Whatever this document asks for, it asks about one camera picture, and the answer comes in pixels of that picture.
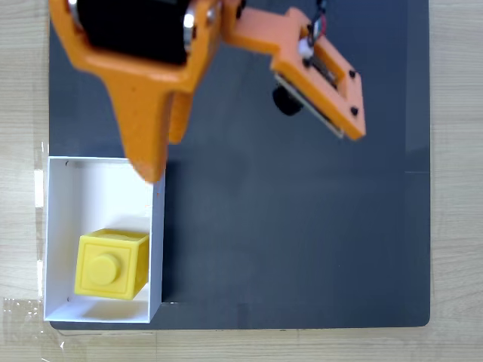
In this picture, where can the white open cardboard box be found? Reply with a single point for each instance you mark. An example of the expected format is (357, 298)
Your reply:
(60, 234)

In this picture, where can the clear tape strip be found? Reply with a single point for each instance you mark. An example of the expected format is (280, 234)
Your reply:
(39, 279)
(39, 188)

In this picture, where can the orange camera mount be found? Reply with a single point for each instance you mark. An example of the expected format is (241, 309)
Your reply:
(332, 83)

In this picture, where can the yellow block with round stud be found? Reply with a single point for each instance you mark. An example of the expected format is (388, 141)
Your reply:
(107, 264)

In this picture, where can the dark grey mat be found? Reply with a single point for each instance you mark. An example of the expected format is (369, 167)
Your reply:
(302, 245)

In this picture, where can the black camera module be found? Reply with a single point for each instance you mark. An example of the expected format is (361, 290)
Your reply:
(288, 100)

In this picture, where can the wide clear tape patch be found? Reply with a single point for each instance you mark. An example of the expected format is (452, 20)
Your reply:
(20, 316)

